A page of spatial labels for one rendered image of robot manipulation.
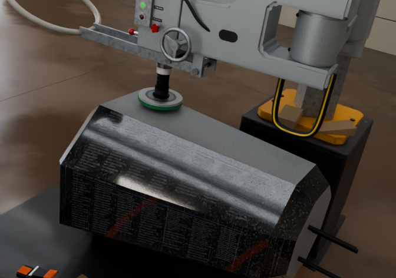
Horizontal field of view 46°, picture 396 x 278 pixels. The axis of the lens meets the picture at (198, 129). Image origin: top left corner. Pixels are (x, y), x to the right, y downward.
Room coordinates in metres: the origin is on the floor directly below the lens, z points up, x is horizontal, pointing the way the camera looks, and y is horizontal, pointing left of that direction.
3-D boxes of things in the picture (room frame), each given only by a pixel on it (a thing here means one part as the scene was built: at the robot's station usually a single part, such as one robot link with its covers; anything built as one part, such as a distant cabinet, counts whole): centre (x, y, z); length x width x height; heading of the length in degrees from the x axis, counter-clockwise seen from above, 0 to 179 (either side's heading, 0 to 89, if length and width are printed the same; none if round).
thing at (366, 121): (2.48, -0.62, 0.37); 0.66 x 0.66 x 0.74; 63
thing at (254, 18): (1.95, -0.15, 1.30); 0.74 x 0.23 x 0.49; 68
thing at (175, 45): (1.96, 0.14, 1.20); 0.15 x 0.10 x 0.15; 68
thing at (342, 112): (2.48, -0.62, 0.76); 0.49 x 0.49 x 0.05; 63
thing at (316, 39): (1.87, -0.41, 1.34); 0.19 x 0.19 x 0.20
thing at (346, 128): (2.25, -0.70, 0.80); 0.20 x 0.10 x 0.05; 100
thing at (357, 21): (2.29, -0.56, 1.36); 0.74 x 0.34 x 0.25; 161
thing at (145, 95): (2.11, 0.20, 0.87); 0.21 x 0.21 x 0.01
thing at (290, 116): (2.28, -0.46, 0.81); 0.20 x 0.10 x 0.05; 161
